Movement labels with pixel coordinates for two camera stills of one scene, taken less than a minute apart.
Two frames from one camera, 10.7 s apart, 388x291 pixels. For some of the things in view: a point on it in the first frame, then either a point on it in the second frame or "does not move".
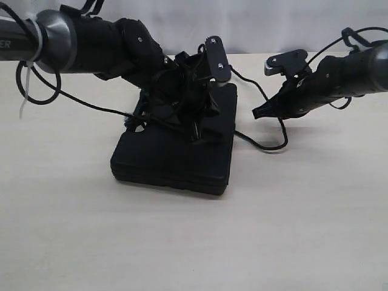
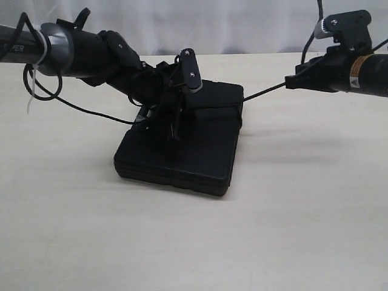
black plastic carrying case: (172, 159) does not move
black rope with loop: (137, 122) → (197, 102)
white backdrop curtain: (247, 26) does not move
